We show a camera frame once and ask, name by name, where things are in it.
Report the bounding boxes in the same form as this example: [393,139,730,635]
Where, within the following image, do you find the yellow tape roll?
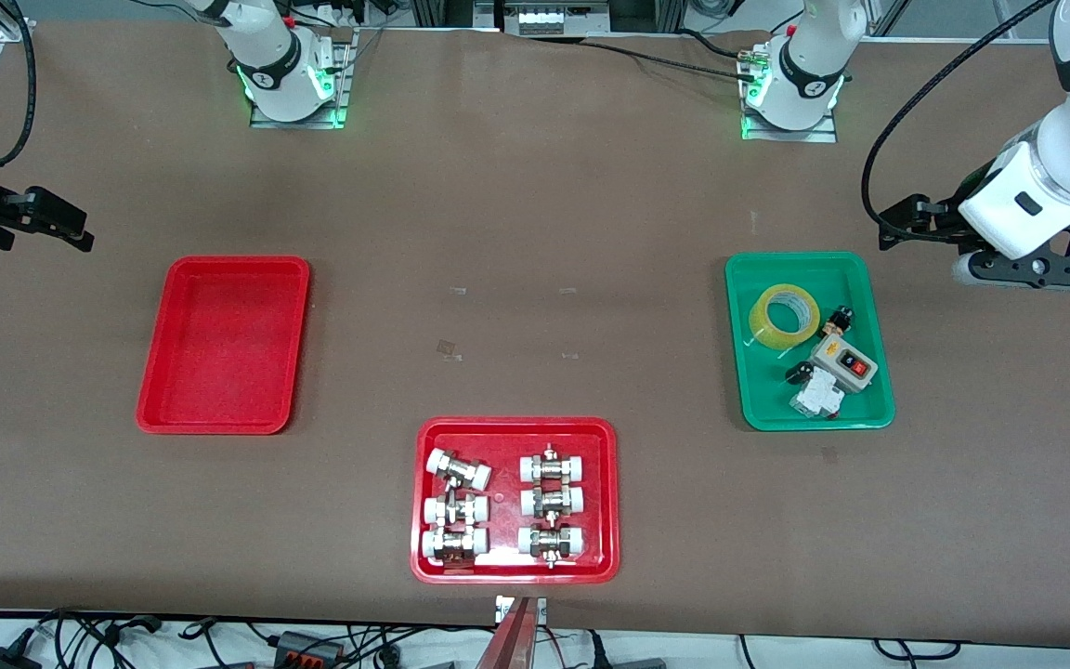
[748,282,822,352]

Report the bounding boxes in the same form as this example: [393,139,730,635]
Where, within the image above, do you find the empty red plastic tray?
[135,256,311,436]

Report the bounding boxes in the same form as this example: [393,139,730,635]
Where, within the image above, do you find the green plastic tray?
[724,251,897,433]

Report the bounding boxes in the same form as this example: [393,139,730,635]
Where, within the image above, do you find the red tray holding fittings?
[410,416,621,585]

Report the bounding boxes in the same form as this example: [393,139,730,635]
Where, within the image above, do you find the white circuit breaker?
[790,365,846,420]

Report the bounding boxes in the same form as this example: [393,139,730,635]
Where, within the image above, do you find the white power strip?
[502,0,612,37]

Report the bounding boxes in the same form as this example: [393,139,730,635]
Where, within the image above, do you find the white capped brass pipe fitting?
[519,484,586,520]
[421,527,490,567]
[516,524,587,569]
[425,448,493,492]
[423,492,490,530]
[519,445,588,485]

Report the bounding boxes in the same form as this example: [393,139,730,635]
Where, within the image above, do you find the black box orange connectors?
[272,630,348,667]

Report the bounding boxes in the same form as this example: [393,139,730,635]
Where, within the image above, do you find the red metal bar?
[474,597,545,669]

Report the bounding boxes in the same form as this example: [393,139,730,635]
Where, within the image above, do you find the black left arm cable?
[861,0,1058,244]

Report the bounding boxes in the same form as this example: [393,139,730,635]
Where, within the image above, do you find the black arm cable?
[861,0,1058,244]
[0,0,38,170]

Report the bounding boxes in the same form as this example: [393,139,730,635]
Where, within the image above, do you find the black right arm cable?
[0,0,38,170]

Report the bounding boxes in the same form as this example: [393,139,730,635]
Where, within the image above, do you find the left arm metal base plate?
[740,42,840,144]

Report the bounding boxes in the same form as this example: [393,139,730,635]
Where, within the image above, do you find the grey switch box red button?
[808,334,879,396]

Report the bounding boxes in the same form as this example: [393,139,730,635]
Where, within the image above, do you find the black cable on table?
[580,37,757,83]

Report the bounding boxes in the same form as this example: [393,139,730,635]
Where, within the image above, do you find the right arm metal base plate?
[249,26,356,130]

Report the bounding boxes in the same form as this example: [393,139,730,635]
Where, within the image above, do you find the small silver bracket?
[494,595,549,625]

